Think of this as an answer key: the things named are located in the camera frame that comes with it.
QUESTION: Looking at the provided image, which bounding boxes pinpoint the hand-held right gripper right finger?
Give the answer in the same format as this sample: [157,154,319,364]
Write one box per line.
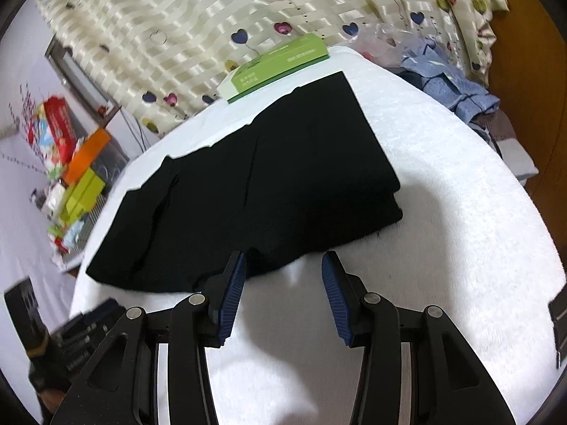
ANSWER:
[321,251,517,425]

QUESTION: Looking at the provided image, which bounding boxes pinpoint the orange box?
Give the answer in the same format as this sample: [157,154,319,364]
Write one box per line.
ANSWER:
[62,127,111,185]

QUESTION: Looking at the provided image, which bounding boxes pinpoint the white carton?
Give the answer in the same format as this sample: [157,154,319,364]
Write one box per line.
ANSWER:
[42,183,68,219]

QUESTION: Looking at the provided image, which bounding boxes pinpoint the red printed carton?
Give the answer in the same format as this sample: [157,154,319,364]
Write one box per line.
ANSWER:
[29,95,79,173]

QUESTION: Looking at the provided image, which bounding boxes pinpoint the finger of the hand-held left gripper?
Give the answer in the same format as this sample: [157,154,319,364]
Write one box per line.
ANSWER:
[60,339,109,375]
[49,299,125,342]

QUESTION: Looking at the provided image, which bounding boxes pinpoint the light blue plastic bag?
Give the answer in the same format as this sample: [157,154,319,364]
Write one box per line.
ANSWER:
[57,219,88,254]

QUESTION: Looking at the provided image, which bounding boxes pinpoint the blue striped shirt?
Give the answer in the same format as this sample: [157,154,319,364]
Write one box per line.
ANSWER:
[398,36,501,125]

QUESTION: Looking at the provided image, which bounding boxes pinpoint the window frame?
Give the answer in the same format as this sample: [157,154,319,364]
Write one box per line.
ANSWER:
[44,35,123,130]

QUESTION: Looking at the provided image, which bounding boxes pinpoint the black cable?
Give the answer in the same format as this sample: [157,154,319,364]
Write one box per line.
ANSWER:
[128,114,148,155]

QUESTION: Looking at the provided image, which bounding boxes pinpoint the wooden door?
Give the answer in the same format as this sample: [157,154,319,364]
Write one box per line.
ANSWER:
[485,0,567,251]

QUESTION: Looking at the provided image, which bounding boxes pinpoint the clear plastic bag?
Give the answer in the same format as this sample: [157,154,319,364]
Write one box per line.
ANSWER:
[354,21,427,70]

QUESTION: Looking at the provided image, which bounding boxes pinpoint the lime green shoe box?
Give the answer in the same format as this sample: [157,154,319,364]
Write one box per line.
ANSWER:
[60,168,107,227]

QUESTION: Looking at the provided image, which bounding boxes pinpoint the white towel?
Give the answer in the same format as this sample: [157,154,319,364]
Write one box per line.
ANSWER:
[68,45,560,425]

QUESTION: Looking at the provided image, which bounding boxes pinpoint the grey cloth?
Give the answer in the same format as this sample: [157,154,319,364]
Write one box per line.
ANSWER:
[468,110,540,183]

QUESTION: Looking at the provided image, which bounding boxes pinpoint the black pants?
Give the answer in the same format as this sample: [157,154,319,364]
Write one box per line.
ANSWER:
[85,71,403,295]

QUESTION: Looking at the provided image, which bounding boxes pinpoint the cream heart print curtain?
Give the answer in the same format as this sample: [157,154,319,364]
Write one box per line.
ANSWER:
[33,0,510,138]

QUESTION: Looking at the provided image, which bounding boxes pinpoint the green flat box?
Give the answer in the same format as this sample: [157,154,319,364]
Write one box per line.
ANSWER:
[220,33,331,106]

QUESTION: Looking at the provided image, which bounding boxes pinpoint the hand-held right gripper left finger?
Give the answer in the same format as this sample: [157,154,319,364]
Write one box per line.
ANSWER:
[50,250,247,425]

